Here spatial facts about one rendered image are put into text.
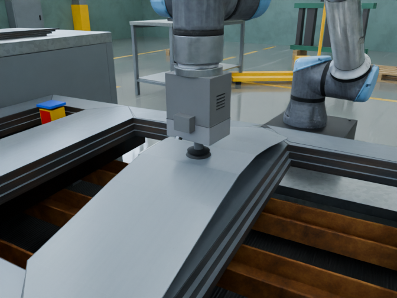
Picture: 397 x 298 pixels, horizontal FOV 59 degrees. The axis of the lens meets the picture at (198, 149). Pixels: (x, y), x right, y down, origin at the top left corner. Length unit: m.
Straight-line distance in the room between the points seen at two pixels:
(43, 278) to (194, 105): 0.30
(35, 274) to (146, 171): 0.21
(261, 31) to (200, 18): 10.92
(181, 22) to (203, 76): 0.08
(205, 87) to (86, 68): 1.05
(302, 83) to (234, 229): 0.77
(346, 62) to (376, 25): 9.45
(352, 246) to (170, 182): 0.44
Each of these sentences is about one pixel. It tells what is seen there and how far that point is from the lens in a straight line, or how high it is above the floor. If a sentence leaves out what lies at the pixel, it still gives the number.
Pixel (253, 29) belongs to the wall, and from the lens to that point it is 11.53.
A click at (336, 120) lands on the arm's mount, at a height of 0.77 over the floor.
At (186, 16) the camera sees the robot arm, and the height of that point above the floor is 1.15.
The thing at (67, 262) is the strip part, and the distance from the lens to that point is 0.46.
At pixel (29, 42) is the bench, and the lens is 1.34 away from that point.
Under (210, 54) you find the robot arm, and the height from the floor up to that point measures 1.10.
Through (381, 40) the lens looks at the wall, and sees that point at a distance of 10.55.
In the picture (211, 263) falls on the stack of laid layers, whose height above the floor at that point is 0.85.
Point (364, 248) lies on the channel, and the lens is 0.81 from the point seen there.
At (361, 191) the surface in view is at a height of 0.68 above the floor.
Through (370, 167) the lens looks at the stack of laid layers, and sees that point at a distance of 0.82.
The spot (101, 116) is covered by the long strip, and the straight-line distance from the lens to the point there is 1.05.
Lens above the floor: 1.17
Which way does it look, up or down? 23 degrees down
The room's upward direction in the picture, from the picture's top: straight up
